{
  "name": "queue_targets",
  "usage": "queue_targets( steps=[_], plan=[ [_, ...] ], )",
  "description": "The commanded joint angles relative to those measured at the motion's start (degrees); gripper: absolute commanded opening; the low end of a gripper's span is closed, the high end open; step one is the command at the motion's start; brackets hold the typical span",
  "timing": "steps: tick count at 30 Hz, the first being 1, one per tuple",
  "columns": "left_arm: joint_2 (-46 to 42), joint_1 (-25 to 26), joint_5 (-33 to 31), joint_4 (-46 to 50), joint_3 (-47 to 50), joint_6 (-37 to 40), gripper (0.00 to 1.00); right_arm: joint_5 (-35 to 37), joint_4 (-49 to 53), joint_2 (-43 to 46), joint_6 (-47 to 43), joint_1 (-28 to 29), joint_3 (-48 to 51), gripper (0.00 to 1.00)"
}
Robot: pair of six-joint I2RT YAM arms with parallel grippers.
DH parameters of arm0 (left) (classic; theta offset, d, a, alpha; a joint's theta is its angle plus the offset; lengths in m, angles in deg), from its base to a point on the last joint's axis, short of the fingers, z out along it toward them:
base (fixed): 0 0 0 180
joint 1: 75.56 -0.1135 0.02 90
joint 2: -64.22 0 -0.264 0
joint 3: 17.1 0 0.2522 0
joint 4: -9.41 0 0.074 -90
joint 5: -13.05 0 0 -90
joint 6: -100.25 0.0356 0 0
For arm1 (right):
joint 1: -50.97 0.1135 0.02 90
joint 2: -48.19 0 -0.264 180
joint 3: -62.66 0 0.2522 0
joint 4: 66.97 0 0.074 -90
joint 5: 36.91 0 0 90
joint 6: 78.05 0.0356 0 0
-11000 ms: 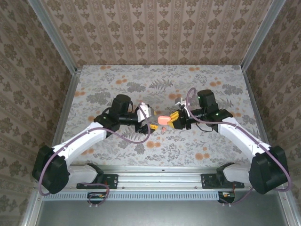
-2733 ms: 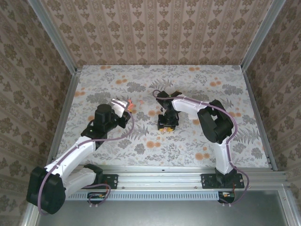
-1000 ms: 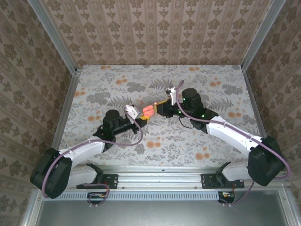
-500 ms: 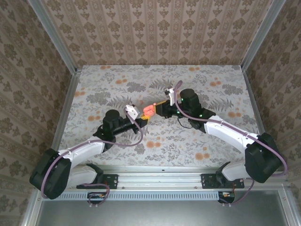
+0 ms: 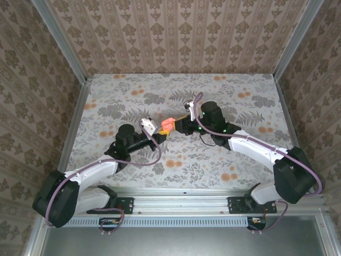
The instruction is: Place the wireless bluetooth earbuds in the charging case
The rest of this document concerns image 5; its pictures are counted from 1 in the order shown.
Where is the grey metal sheet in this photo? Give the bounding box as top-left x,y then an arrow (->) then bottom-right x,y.
39,226 -> 334,256

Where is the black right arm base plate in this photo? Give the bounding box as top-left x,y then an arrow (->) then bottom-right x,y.
228,196 -> 278,214

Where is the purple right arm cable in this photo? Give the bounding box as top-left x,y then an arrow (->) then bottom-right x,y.
191,92 -> 323,235

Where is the aluminium frame post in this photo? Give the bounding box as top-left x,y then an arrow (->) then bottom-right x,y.
273,0 -> 324,81
30,0 -> 88,83

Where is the small circuit board with wires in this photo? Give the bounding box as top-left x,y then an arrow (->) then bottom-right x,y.
247,216 -> 267,230
99,217 -> 123,231

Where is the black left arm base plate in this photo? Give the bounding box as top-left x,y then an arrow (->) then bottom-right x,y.
86,196 -> 134,215

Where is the grey slotted cable duct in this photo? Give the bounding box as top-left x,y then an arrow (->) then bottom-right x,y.
49,216 -> 250,227

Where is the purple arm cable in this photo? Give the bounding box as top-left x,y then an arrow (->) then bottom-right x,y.
44,121 -> 163,237
191,92 -> 323,235

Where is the floral patterned table cover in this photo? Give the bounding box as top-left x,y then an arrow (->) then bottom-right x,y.
57,73 -> 306,191

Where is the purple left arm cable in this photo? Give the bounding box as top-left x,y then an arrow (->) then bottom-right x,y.
44,121 -> 163,237

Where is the pink earbud charging case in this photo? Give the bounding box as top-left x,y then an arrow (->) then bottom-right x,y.
161,117 -> 177,132

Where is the aluminium side rail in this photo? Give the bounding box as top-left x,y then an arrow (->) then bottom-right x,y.
50,77 -> 94,195
273,73 -> 315,194

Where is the aluminium frame rail at bases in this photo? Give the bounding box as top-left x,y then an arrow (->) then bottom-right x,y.
38,186 -> 327,217

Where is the thin black cable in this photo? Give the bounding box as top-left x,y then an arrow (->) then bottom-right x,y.
199,132 -> 217,146

